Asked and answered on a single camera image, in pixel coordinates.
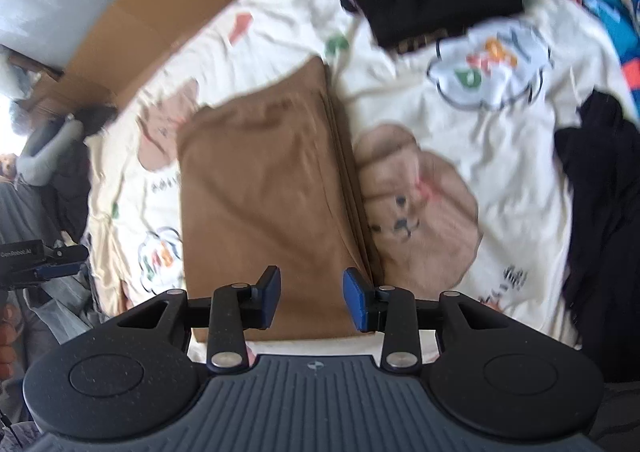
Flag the black garment pile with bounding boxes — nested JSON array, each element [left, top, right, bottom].
[[50, 104, 121, 243]]

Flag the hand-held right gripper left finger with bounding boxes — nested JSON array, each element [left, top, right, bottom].
[[117, 266, 282, 373]]

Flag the person's left hand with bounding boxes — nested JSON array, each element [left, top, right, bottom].
[[0, 302, 26, 378]]

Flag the brown printed t-shirt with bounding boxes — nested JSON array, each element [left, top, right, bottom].
[[176, 56, 386, 344]]

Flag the light blue jeans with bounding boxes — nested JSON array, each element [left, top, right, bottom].
[[15, 262, 106, 348]]

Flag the black crumpled garment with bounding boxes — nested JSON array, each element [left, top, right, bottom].
[[552, 89, 640, 383]]

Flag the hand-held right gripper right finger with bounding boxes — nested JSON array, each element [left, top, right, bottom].
[[342, 268, 506, 373]]

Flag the cream cartoon printed bedsheet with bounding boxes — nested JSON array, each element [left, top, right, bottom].
[[82, 0, 631, 363]]

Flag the brown cardboard sheet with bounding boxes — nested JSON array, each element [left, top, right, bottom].
[[20, 0, 311, 118]]

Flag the leopard print cloth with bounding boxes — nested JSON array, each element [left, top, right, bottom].
[[397, 29, 448, 54]]

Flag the grey garment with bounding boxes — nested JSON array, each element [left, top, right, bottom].
[[0, 182, 66, 245]]

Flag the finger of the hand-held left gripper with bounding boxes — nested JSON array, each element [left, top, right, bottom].
[[32, 261, 86, 281], [35, 244, 90, 263]]

